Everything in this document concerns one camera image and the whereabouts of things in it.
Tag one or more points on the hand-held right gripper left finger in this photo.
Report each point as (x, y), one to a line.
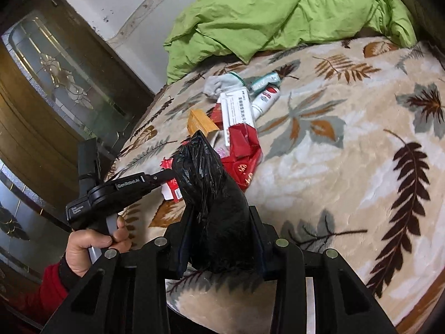
(183, 247)

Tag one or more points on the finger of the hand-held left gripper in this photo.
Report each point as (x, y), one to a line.
(161, 176)

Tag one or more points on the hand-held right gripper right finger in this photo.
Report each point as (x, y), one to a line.
(259, 250)

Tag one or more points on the small red white pack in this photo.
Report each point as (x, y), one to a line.
(173, 189)

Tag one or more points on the black plastic bag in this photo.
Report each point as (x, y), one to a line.
(208, 195)

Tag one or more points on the person's left forearm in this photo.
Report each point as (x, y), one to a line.
(48, 292)

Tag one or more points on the person's left hand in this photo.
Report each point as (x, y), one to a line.
(83, 250)

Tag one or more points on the pink patterned wrapper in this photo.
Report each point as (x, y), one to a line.
(222, 153)

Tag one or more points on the orange cardboard box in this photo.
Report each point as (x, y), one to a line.
(200, 121)

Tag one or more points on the red cigarette box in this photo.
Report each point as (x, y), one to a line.
(217, 114)

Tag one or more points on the red plastic wrapper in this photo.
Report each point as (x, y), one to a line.
(245, 160)

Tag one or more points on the long white medicine box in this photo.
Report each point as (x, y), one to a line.
(238, 114)

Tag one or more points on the white grey sock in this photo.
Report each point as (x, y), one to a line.
(217, 85)

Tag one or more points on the leaf-print blanket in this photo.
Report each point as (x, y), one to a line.
(347, 167)

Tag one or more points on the wooden wardrobe glass door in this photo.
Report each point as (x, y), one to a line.
(45, 87)

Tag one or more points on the white spray bottle red label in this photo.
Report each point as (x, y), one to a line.
(266, 99)

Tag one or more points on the green white tube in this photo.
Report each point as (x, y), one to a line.
(264, 80)

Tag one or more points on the white curved headboard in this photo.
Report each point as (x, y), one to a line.
(156, 24)

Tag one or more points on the green quilt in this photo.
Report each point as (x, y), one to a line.
(278, 14)

